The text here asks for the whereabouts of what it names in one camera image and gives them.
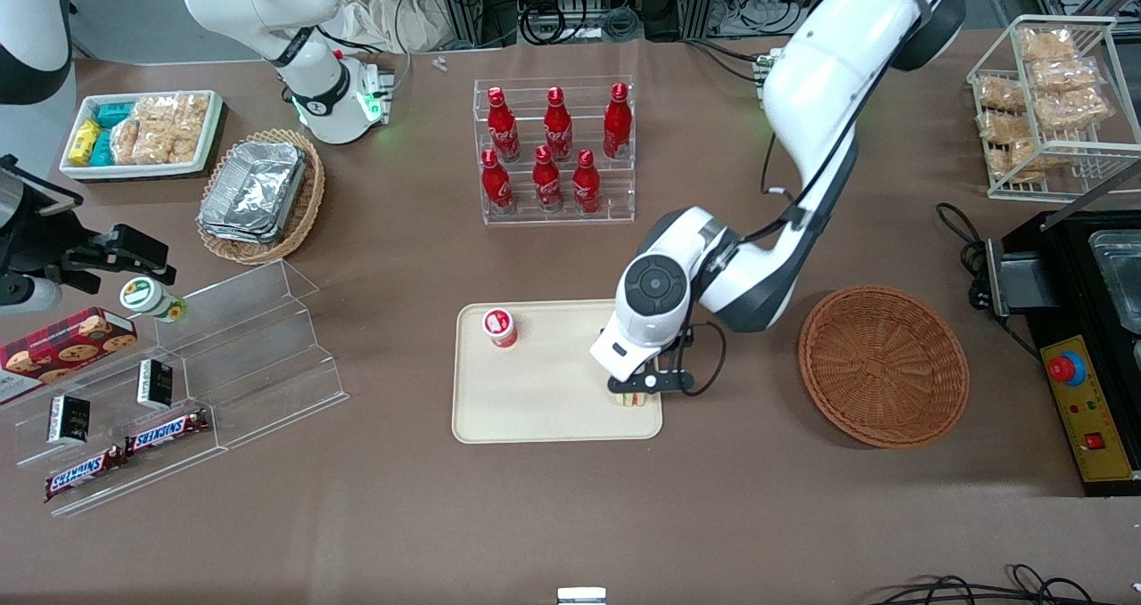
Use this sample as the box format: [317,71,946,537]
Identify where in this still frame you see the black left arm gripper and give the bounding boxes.
[608,356,695,397]

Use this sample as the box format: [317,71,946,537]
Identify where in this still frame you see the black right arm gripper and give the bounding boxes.
[0,155,177,287]

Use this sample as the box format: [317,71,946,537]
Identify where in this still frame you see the beige plastic tray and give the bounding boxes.
[452,298,663,444]

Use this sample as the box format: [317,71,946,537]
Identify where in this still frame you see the light wicker basket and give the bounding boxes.
[196,128,326,266]

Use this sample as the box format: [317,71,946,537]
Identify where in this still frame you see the brown wicker basket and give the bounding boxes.
[798,284,970,450]

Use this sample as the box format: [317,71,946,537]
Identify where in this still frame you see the metal appliance tray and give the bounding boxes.
[1089,231,1141,334]

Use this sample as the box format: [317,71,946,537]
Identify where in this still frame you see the green sunflower yogurt cup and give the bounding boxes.
[120,277,186,323]

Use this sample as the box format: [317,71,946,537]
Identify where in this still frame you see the red plaid cookie box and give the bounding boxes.
[0,307,137,405]

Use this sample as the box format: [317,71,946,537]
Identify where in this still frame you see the rice cracker bag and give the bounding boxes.
[171,94,211,162]
[111,117,144,165]
[134,97,176,165]

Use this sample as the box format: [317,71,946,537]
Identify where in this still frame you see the yellow snack packet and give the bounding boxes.
[69,119,102,166]

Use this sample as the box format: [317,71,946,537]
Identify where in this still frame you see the small black box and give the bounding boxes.
[46,395,91,446]
[136,359,174,410]

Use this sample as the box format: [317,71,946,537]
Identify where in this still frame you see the stacked foil trays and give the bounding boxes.
[198,142,308,245]

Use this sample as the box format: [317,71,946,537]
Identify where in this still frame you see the white plastic bin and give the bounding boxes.
[60,90,224,181]

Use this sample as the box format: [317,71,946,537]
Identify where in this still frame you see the clear acrylic stepped display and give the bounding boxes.
[0,259,349,519]

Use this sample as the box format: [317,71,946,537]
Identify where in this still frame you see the Snickers chocolate bar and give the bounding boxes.
[45,446,127,503]
[125,409,211,456]

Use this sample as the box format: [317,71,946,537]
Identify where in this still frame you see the clear acrylic bottle rack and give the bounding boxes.
[472,75,636,225]

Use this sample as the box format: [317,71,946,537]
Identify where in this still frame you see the red cola bottle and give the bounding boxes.
[572,149,601,214]
[544,86,574,161]
[487,86,521,162]
[603,82,633,159]
[481,149,514,215]
[532,144,563,212]

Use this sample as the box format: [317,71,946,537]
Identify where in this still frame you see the beige cloth bag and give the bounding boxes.
[337,0,447,53]

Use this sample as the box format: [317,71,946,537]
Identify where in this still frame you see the red emergency stop button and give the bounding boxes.
[1048,352,1088,387]

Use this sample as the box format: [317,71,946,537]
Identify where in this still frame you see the black cooking appliance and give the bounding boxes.
[985,161,1141,343]

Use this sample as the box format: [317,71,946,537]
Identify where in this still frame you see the clear bagged fried snack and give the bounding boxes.
[978,110,1037,147]
[1030,57,1099,94]
[976,75,1028,113]
[1034,88,1112,132]
[1007,137,1084,183]
[1019,28,1077,62]

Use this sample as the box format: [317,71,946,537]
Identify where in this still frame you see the yellow control box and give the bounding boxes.
[1040,335,1141,497]

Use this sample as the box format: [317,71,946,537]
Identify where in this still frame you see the black power cable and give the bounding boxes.
[936,202,1039,361]

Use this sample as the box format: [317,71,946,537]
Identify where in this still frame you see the black loose cable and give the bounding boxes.
[869,563,1141,605]

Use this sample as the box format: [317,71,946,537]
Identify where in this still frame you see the white wire rack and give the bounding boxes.
[967,15,1141,202]

